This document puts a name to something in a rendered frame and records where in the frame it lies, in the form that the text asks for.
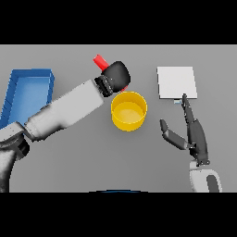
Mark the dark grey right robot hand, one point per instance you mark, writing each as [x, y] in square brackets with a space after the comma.
[197, 139]

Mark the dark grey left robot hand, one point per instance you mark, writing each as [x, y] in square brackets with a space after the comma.
[115, 77]

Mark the red beaker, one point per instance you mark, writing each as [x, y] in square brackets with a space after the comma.
[101, 62]

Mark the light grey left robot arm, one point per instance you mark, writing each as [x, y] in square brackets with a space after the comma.
[66, 109]

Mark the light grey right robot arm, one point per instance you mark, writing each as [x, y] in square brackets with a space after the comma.
[203, 180]

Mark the yellow bowl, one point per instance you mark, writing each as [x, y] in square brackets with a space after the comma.
[129, 111]

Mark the pale square measuring scale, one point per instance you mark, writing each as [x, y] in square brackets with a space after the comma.
[176, 82]

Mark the blue tray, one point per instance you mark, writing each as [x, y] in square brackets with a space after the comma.
[26, 94]

